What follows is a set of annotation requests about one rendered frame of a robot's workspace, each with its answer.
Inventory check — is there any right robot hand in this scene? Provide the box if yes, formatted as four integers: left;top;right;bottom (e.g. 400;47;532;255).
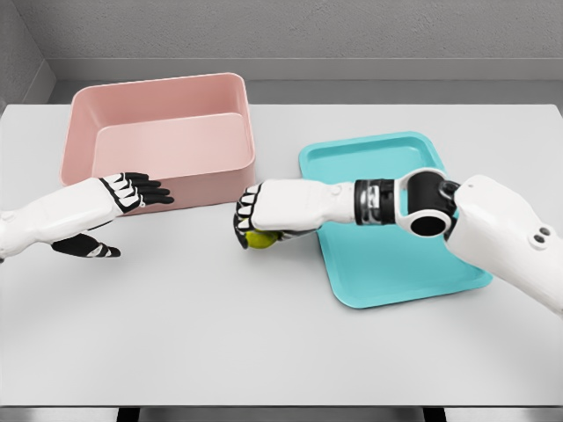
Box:
236;180;318;251

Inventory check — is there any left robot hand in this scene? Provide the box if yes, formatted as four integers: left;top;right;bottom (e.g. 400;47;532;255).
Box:
51;171;175;259

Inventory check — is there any yellow-green tennis ball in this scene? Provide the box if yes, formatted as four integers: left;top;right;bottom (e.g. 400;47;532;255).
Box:
244;229;279;251

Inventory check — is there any pink basket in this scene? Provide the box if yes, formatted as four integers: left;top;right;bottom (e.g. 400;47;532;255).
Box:
57;72;258;216

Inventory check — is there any blue tray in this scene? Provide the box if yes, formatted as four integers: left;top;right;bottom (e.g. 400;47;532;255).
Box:
298;130;494;311

